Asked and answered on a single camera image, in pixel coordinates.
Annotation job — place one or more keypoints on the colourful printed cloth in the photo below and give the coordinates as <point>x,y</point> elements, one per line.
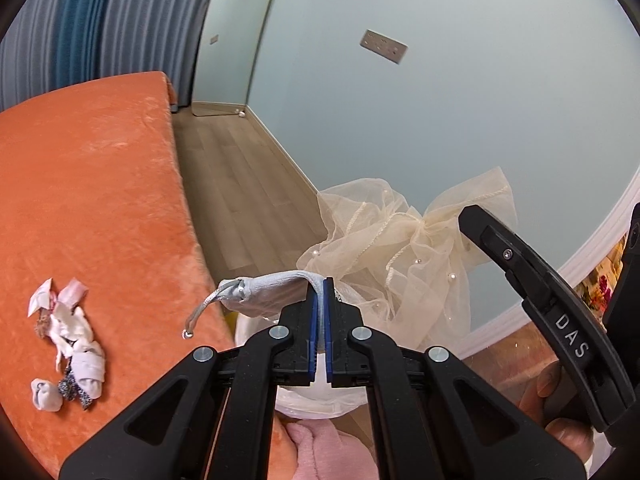
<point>600,290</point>

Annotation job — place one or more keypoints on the gold framed standing mirror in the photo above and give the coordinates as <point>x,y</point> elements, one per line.
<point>225,35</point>

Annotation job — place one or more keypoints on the person's right hand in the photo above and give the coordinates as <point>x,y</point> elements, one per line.
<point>540,395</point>

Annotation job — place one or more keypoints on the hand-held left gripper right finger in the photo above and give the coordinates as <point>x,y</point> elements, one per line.
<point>328,312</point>

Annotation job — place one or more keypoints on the pink fluffy clothing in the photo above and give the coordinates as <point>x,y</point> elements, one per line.
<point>325,455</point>

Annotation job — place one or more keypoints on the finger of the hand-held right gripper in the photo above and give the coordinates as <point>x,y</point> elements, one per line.
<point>540,285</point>

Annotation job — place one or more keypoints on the white plastic bag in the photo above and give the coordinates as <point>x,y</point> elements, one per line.
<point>320,402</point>

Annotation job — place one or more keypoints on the grey wall socket plate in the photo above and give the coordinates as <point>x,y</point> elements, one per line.
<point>384,46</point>

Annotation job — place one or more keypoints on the dark dotted scrunchie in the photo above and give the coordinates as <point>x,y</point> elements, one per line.
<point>75,392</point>

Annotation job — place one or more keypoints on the cream tulle bow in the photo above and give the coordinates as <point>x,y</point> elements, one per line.
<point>400,250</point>

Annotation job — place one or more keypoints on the orange plush blanket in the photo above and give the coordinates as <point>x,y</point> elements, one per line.
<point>100,185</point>

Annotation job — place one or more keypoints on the white sheer ribbon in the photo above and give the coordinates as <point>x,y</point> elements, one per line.
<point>87,365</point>

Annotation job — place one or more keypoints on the pink white wrapper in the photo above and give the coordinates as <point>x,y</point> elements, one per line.
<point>65,292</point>

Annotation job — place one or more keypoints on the beige dotted scrunchie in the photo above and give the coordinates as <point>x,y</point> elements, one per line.
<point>42,327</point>

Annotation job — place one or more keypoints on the blue grey curtain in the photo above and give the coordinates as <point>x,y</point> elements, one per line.
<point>100,20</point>

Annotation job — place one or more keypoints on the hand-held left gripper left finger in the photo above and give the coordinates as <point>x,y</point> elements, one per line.
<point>313,312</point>

